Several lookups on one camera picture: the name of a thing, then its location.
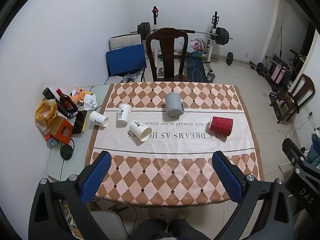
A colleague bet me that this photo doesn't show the checked brown and white tablecloth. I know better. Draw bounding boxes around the checked brown and white tablecloth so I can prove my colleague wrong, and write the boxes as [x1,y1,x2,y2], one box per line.
[85,82,265,204]

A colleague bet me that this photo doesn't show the grey mug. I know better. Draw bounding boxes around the grey mug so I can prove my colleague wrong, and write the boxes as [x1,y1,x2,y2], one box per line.
[164,92,185,118]

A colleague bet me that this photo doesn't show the small red and white packet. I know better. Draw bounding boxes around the small red and white packet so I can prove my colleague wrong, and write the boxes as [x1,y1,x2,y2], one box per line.
[45,134,59,147]

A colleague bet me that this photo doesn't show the dark wine bottle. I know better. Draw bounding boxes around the dark wine bottle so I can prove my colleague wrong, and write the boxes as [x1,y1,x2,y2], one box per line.
[55,88,78,113]

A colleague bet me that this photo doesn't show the exercise machine with pink pad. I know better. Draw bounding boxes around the exercise machine with pink pad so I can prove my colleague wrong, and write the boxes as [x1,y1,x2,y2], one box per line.
[264,49,307,87]

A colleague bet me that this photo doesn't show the black round cable plug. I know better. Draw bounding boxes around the black round cable plug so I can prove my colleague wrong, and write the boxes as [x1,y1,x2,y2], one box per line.
[59,144,75,160]

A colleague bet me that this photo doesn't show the white padded chair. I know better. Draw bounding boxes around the white padded chair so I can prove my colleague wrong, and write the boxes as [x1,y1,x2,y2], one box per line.
[109,34,143,51]

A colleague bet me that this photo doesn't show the white weight rack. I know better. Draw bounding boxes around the white weight rack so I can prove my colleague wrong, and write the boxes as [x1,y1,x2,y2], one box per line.
[151,5,221,64]

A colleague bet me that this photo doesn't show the blue weight bench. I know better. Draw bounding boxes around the blue weight bench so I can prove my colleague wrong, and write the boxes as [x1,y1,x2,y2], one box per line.
[185,59,209,83]

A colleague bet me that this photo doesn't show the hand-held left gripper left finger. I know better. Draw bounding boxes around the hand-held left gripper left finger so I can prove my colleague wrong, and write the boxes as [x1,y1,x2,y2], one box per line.
[28,151,112,240]

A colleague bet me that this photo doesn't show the red ribbed paper cup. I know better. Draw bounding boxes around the red ribbed paper cup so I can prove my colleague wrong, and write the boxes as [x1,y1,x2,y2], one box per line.
[206,116,233,138]

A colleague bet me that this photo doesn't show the white paper cup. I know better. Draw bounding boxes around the white paper cup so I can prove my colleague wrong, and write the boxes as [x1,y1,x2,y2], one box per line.
[128,120,152,143]
[89,111,109,127]
[117,103,133,127]

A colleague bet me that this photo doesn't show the orange snack packets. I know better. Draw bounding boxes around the orange snack packets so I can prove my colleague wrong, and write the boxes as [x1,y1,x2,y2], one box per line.
[70,86,87,104]

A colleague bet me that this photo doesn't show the black dumbbell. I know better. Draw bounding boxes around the black dumbbell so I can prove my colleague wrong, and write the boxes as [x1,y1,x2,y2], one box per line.
[249,61,267,76]

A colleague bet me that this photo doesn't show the blue cloth pile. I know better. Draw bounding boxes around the blue cloth pile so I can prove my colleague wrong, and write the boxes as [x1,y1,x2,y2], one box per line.
[309,129,320,168]

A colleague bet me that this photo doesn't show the yellow plastic bag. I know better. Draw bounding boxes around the yellow plastic bag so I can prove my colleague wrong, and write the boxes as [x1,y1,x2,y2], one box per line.
[35,99,58,133]

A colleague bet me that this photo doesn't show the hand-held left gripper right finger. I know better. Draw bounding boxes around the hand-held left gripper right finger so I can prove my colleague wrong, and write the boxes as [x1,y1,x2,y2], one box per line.
[212,151,295,240]

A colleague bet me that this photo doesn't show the person's legs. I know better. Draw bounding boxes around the person's legs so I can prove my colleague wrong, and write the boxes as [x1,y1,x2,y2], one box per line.
[127,219,210,240]

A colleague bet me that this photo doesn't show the white door frame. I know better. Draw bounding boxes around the white door frame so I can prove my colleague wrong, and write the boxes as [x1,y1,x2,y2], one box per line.
[264,0,316,63]

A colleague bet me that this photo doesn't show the black bottle box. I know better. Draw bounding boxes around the black bottle box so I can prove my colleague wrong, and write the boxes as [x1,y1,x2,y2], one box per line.
[42,87,71,119]

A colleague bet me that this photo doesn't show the dark wooden chair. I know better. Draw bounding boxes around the dark wooden chair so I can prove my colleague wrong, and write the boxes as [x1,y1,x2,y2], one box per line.
[145,28,191,82]
[269,74,316,124]

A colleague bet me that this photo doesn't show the black smartphone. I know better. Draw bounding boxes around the black smartphone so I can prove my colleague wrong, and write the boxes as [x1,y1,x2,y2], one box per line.
[72,110,88,134]

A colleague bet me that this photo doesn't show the pink and white plastic bag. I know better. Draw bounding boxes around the pink and white plastic bag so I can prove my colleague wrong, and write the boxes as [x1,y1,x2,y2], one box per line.
[187,38,205,53]

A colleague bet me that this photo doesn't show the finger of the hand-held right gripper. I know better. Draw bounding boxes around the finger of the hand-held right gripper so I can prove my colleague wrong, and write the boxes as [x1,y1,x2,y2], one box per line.
[282,138,304,167]

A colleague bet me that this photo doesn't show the orange cardboard box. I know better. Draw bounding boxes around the orange cardboard box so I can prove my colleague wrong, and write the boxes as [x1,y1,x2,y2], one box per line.
[47,116,74,144]

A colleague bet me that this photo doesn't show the small black barbell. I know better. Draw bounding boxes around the small black barbell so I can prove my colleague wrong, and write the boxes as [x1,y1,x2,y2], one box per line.
[226,52,250,67]

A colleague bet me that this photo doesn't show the crumpled white tissue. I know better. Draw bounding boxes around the crumpled white tissue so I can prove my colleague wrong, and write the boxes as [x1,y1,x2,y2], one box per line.
[83,94,98,110]

